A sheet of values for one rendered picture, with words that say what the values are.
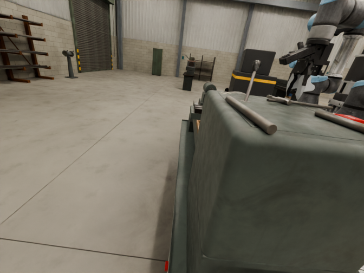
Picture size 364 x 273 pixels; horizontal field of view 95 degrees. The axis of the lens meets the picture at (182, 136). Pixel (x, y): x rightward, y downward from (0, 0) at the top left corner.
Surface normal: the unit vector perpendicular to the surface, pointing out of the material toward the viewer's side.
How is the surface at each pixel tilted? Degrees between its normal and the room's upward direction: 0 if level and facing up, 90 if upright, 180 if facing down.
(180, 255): 0
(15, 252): 0
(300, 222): 90
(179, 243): 0
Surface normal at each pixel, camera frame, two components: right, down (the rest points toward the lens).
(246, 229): -0.03, 0.41
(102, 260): 0.12, -0.90
